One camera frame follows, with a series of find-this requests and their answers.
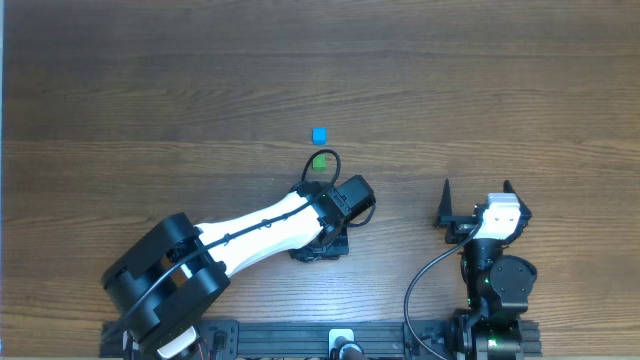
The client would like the mounting rail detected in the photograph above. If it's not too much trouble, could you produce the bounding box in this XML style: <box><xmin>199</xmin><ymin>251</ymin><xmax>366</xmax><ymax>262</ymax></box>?
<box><xmin>99</xmin><ymin>319</ymin><xmax>544</xmax><ymax>360</ymax></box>

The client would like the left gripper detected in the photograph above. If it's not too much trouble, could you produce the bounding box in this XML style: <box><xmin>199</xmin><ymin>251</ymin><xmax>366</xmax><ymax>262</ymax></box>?
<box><xmin>288</xmin><ymin>230</ymin><xmax>350</xmax><ymax>263</ymax></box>

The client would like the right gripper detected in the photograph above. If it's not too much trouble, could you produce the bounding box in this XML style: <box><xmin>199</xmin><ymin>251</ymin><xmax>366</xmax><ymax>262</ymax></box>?
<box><xmin>433</xmin><ymin>178</ymin><xmax>533</xmax><ymax>246</ymax></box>

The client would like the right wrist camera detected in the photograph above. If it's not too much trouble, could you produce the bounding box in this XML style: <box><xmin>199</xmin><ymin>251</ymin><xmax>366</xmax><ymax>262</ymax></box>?
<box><xmin>473</xmin><ymin>192</ymin><xmax>522</xmax><ymax>240</ymax></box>

